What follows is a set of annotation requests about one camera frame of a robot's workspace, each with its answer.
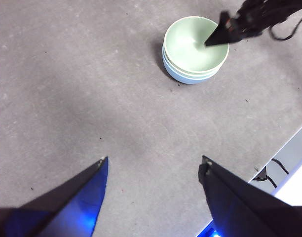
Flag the blue ribbed bowl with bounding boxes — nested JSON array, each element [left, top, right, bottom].
[[162, 49, 220, 85]]

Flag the thin black cable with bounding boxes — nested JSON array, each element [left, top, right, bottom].
[[253, 158, 290, 189]]

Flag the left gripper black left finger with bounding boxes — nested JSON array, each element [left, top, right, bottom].
[[0, 156, 109, 237]]

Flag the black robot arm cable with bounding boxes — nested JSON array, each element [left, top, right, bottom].
[[268, 9, 302, 41]]

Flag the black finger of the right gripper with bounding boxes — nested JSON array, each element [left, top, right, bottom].
[[204, 11, 237, 46]]

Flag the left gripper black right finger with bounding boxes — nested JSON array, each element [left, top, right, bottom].
[[198, 155, 302, 237]]

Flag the green ribbed bowl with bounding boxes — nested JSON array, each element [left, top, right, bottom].
[[163, 16, 230, 73], [162, 45, 225, 78]]

